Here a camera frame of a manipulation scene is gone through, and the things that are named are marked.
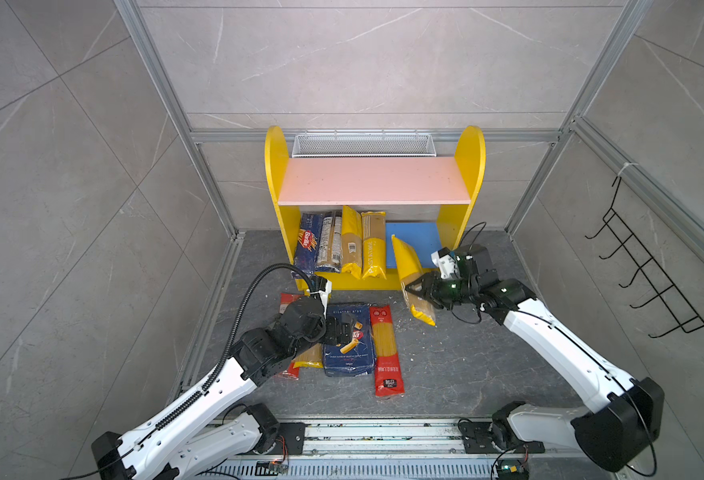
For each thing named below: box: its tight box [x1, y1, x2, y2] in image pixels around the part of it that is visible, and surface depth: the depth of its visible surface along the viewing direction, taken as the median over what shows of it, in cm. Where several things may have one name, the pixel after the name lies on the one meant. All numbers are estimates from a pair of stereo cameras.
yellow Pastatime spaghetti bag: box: [361, 211, 387, 280], surface depth 94 cm
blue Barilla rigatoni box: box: [323, 303, 375, 377], surface depth 84 cm
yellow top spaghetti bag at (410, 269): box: [391, 234, 437, 327], surface depth 77 cm
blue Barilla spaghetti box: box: [294, 213, 323, 274], surface depth 95 cm
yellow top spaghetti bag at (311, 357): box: [292, 343, 324, 369], surface depth 85 cm
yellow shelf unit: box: [264, 126, 486, 291], surface depth 84 cm
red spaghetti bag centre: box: [370, 305, 405, 397], surface depth 86 cm
